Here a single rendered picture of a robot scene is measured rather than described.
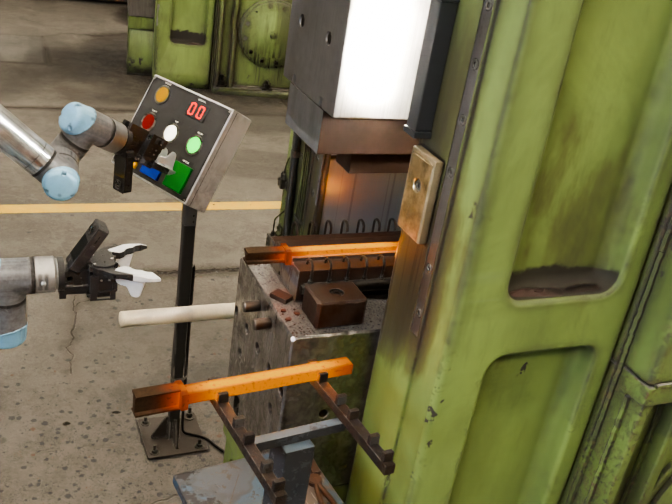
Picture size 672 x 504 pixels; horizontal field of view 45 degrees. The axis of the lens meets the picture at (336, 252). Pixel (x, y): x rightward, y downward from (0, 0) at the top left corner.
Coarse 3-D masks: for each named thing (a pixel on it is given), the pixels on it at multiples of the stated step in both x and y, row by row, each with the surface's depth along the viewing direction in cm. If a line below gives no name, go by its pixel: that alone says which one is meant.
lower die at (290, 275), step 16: (272, 240) 195; (288, 240) 196; (304, 240) 195; (320, 240) 196; (336, 240) 198; (352, 240) 199; (368, 240) 201; (384, 240) 202; (304, 256) 185; (320, 256) 186; (336, 256) 188; (352, 256) 190; (368, 256) 192; (384, 256) 193; (288, 272) 186; (304, 272) 181; (320, 272) 182; (336, 272) 184; (352, 272) 186; (368, 272) 188; (384, 272) 190; (288, 288) 187
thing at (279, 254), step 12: (252, 252) 180; (264, 252) 181; (276, 252) 183; (288, 252) 183; (300, 252) 185; (312, 252) 186; (324, 252) 188; (336, 252) 189; (348, 252) 190; (360, 252) 192; (252, 264) 182; (288, 264) 184
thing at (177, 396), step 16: (288, 368) 157; (304, 368) 158; (320, 368) 159; (336, 368) 160; (352, 368) 162; (176, 384) 145; (192, 384) 148; (208, 384) 149; (224, 384) 149; (240, 384) 150; (256, 384) 152; (272, 384) 154; (288, 384) 156; (144, 400) 142; (160, 400) 144; (176, 400) 146; (192, 400) 146
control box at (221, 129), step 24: (144, 96) 229; (168, 96) 223; (192, 96) 219; (168, 120) 221; (192, 120) 217; (216, 120) 212; (240, 120) 213; (168, 144) 219; (216, 144) 210; (192, 168) 212; (216, 168) 214; (168, 192) 215; (192, 192) 211
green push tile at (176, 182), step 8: (176, 160) 215; (176, 168) 214; (184, 168) 213; (168, 176) 215; (176, 176) 214; (184, 176) 212; (168, 184) 214; (176, 184) 213; (184, 184) 212; (176, 192) 213
